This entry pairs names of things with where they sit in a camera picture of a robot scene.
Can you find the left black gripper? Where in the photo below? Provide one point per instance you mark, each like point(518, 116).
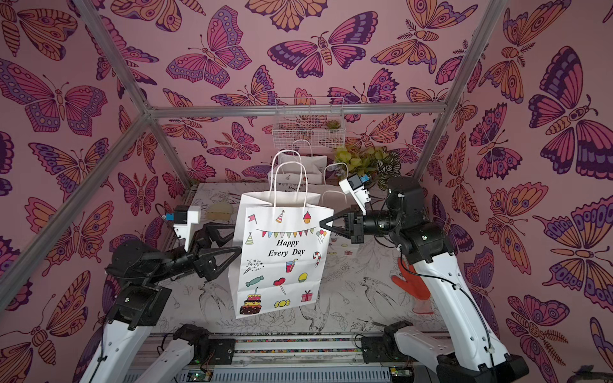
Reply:
point(204, 263)

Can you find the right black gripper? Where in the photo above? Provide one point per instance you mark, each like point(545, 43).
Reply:
point(357, 227)

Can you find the white paper bag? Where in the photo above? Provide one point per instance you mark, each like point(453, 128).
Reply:
point(297, 163)
point(283, 249)
point(333, 197)

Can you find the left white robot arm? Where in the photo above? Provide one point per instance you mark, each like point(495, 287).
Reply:
point(140, 268)

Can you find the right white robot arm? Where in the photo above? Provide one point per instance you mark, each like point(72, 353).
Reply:
point(422, 244)

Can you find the green potted plant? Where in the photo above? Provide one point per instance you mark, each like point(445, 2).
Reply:
point(378, 163)

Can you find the red rubber glove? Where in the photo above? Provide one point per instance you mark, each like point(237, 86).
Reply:
point(413, 285)

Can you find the small succulent in basket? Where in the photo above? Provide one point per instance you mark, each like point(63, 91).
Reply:
point(333, 125)

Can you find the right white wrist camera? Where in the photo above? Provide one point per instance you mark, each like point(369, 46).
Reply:
point(356, 192)

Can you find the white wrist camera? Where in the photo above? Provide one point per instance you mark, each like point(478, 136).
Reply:
point(356, 192)
point(184, 218)

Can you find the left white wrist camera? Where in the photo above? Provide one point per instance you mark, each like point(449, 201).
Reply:
point(184, 218)

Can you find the white wire wall basket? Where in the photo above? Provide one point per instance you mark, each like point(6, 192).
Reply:
point(305, 118)

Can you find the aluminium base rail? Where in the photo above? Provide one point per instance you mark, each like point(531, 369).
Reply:
point(297, 356)

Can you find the aluminium frame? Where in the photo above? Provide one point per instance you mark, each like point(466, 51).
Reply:
point(13, 279)

